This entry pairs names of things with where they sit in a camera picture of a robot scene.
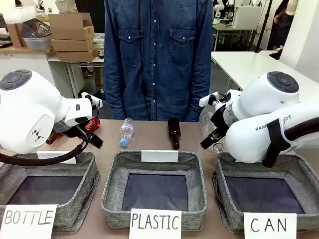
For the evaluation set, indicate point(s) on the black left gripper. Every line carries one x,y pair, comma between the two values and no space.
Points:
79,132

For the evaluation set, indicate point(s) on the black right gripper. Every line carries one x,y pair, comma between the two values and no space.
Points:
219,122

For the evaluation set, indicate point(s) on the crushed red can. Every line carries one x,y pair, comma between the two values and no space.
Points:
94,125

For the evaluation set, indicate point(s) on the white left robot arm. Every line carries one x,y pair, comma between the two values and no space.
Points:
25,112

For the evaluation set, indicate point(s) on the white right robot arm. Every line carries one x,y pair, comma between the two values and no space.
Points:
249,139

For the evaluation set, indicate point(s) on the grey basket with BOTTLE sign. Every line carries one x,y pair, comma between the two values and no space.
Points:
84,179

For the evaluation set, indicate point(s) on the grey basket with CAN sign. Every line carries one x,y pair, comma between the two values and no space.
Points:
224,179

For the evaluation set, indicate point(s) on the grey basket with PLASTIC sign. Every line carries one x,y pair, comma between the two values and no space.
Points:
112,189

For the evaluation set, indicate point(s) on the white CAN paper sign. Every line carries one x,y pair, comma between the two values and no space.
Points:
270,226

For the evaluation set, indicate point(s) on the clear plastic bottle blue cap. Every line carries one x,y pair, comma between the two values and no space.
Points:
127,130

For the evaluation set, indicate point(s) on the dark glass bottle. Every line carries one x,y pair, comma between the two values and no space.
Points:
174,129

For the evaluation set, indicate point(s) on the brown glass bottle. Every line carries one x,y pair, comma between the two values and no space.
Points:
52,139

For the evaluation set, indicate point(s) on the blank white card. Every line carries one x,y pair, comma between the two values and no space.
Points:
49,155
159,156

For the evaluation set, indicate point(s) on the white desk with legs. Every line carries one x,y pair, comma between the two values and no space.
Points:
74,74

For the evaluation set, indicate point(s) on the white table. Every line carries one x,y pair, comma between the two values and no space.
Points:
249,64

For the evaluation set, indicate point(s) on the flat cardboard box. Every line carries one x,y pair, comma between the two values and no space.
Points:
74,56
72,44

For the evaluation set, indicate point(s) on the person in denim shirt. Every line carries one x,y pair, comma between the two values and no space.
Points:
154,62

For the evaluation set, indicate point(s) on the white PLASTIC paper sign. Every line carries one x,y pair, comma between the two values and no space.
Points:
154,224

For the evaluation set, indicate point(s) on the white BOTTLE paper sign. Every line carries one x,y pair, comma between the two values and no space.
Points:
27,221

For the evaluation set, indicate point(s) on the background work table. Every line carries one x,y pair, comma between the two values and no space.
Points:
234,35

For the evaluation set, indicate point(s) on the large open cardboard box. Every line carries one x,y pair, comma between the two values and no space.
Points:
69,32

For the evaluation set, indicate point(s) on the clear plastic bin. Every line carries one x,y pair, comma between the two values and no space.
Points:
37,42

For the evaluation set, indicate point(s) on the black stand pole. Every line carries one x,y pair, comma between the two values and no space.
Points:
265,25

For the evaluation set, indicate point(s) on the black mesh tray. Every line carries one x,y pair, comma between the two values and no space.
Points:
37,27

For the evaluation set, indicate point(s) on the white box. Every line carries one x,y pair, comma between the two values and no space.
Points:
246,17

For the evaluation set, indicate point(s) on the small cardboard box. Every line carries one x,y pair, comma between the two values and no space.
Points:
15,35

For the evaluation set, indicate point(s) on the background person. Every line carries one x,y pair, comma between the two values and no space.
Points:
284,27

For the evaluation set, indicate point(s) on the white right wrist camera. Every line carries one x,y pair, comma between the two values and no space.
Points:
208,99

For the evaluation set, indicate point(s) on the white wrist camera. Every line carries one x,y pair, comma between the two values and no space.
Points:
208,99
88,96

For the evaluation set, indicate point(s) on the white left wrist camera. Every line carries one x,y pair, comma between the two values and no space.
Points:
88,96

